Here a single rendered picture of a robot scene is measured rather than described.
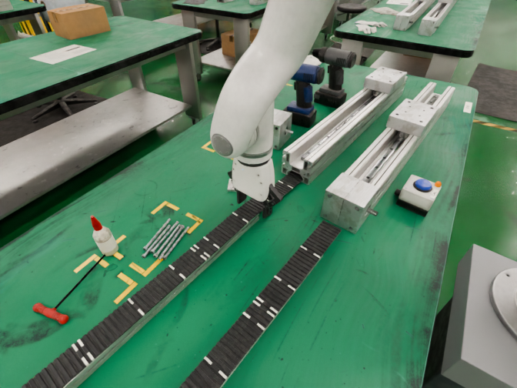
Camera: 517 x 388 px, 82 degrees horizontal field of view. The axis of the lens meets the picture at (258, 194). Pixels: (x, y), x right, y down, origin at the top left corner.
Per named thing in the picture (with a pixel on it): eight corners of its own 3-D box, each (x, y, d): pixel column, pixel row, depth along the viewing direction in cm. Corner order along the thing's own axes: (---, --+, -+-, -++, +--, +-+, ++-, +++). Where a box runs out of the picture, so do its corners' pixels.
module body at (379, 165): (369, 214, 80) (378, 190, 74) (335, 198, 84) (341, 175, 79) (446, 107, 126) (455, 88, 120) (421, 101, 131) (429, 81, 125)
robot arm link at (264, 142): (258, 161, 60) (279, 139, 66) (258, 98, 51) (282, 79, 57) (224, 149, 63) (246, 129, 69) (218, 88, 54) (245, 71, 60)
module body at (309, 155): (308, 185, 89) (311, 162, 83) (281, 172, 93) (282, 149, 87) (401, 95, 135) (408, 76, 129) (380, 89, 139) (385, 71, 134)
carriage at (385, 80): (387, 101, 117) (392, 84, 113) (361, 94, 122) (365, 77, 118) (401, 88, 127) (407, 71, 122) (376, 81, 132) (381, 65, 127)
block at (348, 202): (364, 239, 73) (374, 212, 67) (320, 216, 79) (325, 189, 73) (378, 218, 79) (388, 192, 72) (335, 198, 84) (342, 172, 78)
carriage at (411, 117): (416, 145, 94) (425, 125, 90) (382, 133, 99) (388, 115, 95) (431, 125, 103) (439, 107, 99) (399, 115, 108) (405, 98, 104)
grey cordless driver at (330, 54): (340, 110, 124) (351, 55, 109) (298, 98, 132) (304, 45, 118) (348, 103, 128) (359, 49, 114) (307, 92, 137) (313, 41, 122)
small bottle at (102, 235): (99, 256, 70) (78, 222, 62) (106, 243, 72) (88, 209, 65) (115, 257, 70) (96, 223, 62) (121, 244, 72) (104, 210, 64)
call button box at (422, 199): (425, 217, 79) (434, 200, 75) (388, 202, 83) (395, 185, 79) (433, 201, 83) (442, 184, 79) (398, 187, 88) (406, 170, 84)
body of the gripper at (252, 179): (225, 151, 66) (228, 188, 74) (261, 168, 61) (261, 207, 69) (246, 137, 70) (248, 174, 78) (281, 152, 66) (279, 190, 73)
